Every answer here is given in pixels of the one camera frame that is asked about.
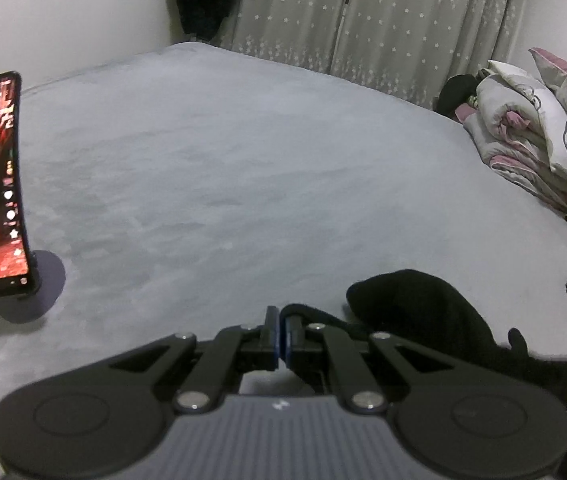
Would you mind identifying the black garment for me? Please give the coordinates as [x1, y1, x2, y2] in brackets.
[281, 269, 567, 404]

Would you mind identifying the grey bed sheet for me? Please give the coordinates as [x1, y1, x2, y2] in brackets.
[0, 44, 567, 399]

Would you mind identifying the round grey phone stand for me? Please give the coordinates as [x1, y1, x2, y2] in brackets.
[0, 250, 66, 325]

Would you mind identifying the black item behind quilt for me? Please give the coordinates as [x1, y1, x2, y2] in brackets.
[433, 74, 480, 117]

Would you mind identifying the folded pink white quilt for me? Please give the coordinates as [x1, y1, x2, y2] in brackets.
[456, 60, 567, 210]

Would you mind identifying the grey dotted curtain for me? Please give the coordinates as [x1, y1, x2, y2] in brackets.
[220, 0, 526, 107]

